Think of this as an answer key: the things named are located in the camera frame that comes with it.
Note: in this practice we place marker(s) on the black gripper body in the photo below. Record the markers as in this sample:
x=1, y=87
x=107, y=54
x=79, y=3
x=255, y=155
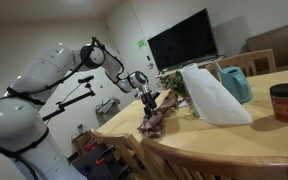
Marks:
x=148, y=100

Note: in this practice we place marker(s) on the dark red patterned cloth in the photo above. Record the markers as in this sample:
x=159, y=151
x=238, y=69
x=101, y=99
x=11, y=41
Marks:
x=152, y=126

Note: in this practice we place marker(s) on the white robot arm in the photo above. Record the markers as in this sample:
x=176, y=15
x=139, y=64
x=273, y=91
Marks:
x=24, y=136

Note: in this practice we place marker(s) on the potted green plant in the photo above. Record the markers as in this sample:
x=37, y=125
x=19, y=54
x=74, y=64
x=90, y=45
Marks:
x=175, y=83

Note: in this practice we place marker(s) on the grey bundle of clothes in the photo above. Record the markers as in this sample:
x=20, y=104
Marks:
x=107, y=109

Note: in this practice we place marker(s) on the wooden chair near left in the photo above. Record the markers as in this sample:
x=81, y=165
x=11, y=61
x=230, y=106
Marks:
x=128, y=150

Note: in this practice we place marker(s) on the wooden chair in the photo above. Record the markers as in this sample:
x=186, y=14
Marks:
x=248, y=62
x=128, y=150
x=177, y=164

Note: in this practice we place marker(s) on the green sticky note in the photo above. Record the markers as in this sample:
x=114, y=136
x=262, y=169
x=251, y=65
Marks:
x=141, y=43

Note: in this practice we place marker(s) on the white tv stand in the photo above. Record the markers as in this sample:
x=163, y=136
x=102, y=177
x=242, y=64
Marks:
x=197, y=65

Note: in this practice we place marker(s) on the white paper towel roll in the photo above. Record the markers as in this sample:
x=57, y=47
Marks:
x=212, y=101

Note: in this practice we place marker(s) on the wooden chair near right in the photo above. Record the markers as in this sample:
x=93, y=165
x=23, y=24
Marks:
x=177, y=164

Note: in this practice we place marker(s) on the black flat screen television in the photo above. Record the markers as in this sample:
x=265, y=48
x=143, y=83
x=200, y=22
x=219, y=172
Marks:
x=188, y=40

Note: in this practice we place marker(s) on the teal watering can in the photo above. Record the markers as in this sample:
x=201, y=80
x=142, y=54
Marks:
x=234, y=80

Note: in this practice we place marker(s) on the wooden chair far side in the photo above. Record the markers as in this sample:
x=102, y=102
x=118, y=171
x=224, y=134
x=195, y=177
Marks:
x=248, y=62

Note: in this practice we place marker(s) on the red jar black lid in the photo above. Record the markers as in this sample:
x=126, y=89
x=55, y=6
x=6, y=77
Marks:
x=279, y=99

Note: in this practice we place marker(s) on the brown armchair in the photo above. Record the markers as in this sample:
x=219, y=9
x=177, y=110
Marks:
x=277, y=40

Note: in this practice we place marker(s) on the black camera on stand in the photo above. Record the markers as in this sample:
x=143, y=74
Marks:
x=64, y=103

